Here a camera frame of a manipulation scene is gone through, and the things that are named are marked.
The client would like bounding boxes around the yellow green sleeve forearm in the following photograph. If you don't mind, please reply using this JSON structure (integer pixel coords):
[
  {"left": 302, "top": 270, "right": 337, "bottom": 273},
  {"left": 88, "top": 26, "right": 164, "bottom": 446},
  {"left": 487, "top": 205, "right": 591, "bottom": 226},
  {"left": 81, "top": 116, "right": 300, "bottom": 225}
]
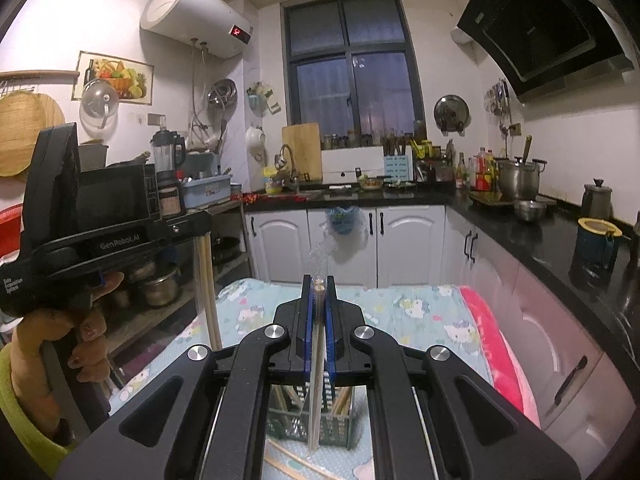
[{"left": 1, "top": 344, "right": 76, "bottom": 479}]

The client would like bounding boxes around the person's left hand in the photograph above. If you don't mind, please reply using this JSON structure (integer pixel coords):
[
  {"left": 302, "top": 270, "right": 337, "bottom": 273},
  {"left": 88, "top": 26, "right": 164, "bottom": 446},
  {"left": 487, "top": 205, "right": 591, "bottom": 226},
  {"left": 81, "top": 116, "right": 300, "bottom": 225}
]
[{"left": 8, "top": 270, "right": 126, "bottom": 441}]

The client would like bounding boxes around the black microwave oven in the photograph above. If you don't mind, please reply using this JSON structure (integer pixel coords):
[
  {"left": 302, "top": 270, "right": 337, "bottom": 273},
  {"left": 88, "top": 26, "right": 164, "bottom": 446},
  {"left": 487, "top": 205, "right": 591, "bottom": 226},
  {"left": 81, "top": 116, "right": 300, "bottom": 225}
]
[{"left": 76, "top": 164, "right": 160, "bottom": 232}]

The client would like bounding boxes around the metal shelf rack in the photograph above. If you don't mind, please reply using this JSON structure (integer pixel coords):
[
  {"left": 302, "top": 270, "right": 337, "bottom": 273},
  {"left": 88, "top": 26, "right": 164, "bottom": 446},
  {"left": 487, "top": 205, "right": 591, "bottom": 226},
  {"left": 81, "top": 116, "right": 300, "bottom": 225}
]
[{"left": 106, "top": 200, "right": 250, "bottom": 364}]

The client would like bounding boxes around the green plastic utensil basket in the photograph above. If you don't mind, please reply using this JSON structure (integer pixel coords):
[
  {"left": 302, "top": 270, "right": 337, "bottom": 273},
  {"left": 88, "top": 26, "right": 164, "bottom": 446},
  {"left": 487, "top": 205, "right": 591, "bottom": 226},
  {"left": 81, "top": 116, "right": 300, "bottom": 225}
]
[{"left": 267, "top": 382, "right": 355, "bottom": 450}]

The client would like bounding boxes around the steel pot on shelf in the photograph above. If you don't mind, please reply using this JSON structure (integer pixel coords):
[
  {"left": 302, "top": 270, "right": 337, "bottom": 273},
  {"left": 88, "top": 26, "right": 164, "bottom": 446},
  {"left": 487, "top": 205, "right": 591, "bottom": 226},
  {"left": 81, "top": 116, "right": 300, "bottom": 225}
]
[{"left": 138, "top": 264, "right": 180, "bottom": 308}]

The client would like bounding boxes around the Hello Kitty blue tablecloth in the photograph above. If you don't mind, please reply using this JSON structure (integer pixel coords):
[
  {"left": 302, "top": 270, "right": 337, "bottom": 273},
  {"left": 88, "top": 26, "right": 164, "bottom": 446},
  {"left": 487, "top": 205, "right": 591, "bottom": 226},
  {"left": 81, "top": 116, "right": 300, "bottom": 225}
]
[{"left": 85, "top": 287, "right": 516, "bottom": 479}]

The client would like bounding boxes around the round bamboo board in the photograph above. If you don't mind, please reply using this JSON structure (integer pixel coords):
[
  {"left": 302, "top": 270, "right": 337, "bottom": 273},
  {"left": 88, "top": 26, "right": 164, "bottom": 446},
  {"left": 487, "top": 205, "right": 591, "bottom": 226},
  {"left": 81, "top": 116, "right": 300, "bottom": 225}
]
[{"left": 0, "top": 90, "right": 65, "bottom": 178}]

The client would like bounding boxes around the black blender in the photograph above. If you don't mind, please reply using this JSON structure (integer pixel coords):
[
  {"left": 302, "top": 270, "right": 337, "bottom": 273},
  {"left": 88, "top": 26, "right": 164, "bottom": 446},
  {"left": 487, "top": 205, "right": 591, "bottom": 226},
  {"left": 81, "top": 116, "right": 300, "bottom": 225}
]
[{"left": 151, "top": 129, "right": 186, "bottom": 180}]

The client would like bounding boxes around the light blue plastic bin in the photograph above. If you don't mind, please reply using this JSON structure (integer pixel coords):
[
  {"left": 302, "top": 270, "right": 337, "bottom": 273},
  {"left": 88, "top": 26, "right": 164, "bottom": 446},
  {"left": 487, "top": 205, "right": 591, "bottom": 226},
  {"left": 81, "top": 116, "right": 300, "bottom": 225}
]
[{"left": 181, "top": 174, "right": 231, "bottom": 209}]

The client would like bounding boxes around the black wok on shelf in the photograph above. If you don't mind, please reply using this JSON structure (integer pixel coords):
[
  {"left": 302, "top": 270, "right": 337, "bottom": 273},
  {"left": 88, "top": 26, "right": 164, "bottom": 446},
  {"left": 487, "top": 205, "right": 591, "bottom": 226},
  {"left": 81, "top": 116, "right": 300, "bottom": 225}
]
[{"left": 212, "top": 236, "right": 242, "bottom": 266}]

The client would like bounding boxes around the small steel bowl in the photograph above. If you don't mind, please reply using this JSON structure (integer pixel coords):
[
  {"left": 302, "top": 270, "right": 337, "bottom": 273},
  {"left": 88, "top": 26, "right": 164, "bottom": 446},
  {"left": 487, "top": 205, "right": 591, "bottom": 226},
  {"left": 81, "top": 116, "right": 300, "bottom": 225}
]
[{"left": 513, "top": 200, "right": 547, "bottom": 222}]

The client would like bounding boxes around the dark teal enamel pot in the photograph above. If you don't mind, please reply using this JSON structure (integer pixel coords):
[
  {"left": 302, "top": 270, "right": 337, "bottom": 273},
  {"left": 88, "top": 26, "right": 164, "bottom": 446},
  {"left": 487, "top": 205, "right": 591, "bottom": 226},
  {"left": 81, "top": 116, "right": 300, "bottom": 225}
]
[{"left": 576, "top": 217, "right": 623, "bottom": 272}]

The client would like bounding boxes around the blue knife block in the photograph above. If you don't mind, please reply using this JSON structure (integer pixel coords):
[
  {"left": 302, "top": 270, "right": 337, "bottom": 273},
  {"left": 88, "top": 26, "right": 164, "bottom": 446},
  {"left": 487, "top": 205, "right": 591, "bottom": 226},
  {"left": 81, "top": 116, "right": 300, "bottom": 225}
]
[{"left": 383, "top": 154, "right": 413, "bottom": 181}]

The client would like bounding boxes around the wooden cutting board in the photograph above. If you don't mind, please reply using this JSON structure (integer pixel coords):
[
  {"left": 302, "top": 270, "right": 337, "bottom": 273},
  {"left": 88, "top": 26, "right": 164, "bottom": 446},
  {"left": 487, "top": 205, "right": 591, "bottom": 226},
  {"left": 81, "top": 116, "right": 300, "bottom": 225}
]
[{"left": 282, "top": 122, "right": 322, "bottom": 181}]

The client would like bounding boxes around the steel stock pot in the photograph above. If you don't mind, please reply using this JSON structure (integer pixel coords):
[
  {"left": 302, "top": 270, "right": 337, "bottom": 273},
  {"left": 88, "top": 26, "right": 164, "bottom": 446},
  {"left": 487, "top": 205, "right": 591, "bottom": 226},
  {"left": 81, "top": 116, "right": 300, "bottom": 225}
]
[{"left": 497, "top": 157, "right": 547, "bottom": 200}]

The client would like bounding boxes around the white water heater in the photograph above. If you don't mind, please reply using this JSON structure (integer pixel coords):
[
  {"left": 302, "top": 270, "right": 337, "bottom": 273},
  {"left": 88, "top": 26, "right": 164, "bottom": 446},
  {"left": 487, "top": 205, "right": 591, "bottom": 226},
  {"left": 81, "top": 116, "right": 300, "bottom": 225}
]
[{"left": 140, "top": 0, "right": 253, "bottom": 58}]

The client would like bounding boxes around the red oil bottle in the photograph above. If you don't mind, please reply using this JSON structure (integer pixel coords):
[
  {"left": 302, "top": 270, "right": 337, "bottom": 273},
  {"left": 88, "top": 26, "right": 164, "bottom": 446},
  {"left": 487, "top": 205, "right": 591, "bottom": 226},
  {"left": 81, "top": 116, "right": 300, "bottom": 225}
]
[{"left": 473, "top": 148, "right": 496, "bottom": 192}]

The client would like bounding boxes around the hanging pot lid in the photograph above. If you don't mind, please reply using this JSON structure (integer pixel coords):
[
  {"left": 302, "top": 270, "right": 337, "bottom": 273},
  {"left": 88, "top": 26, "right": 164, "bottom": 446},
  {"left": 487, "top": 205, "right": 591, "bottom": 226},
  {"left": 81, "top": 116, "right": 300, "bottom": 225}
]
[{"left": 434, "top": 94, "right": 471, "bottom": 136}]

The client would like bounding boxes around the dark framed window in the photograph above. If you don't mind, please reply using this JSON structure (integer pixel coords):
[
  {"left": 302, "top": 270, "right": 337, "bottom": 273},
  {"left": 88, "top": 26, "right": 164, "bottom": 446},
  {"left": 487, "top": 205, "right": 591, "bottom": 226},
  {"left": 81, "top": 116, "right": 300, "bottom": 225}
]
[{"left": 282, "top": 0, "right": 425, "bottom": 148}]

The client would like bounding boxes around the black range hood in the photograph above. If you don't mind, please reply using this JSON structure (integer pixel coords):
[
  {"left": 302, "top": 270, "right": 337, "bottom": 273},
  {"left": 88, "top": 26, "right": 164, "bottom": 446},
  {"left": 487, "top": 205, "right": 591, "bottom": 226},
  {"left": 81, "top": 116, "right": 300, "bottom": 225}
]
[{"left": 458, "top": 0, "right": 634, "bottom": 103}]

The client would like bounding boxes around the glass lid on wall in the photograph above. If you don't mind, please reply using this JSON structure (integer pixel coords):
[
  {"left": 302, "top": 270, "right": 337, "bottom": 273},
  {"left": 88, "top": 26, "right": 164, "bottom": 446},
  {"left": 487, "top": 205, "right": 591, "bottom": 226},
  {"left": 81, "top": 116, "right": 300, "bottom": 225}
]
[{"left": 80, "top": 78, "right": 119, "bottom": 130}]

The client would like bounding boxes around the fruit picture frame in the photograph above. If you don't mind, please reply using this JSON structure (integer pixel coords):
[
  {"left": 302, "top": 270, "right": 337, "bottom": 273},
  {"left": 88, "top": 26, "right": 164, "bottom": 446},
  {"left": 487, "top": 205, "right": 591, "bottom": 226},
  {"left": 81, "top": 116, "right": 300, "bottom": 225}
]
[{"left": 72, "top": 51, "right": 154, "bottom": 105}]

